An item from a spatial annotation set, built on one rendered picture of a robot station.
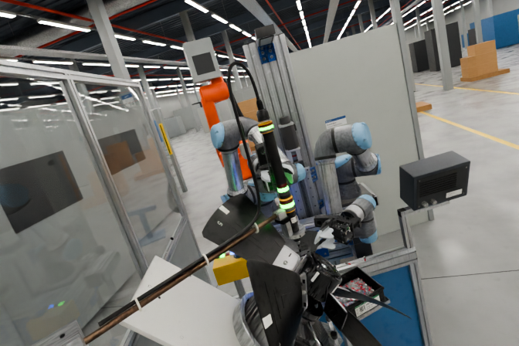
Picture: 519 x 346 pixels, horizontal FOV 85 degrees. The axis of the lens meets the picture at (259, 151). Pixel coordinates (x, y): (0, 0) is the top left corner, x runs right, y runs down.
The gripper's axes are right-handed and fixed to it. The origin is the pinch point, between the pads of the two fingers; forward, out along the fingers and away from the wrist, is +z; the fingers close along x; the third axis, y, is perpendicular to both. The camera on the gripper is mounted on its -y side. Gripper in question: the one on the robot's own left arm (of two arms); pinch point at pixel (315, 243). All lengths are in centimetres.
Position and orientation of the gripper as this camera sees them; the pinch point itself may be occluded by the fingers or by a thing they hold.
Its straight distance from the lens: 108.9
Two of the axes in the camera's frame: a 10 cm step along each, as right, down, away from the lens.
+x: 2.0, 9.4, 2.8
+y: 6.6, 0.8, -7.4
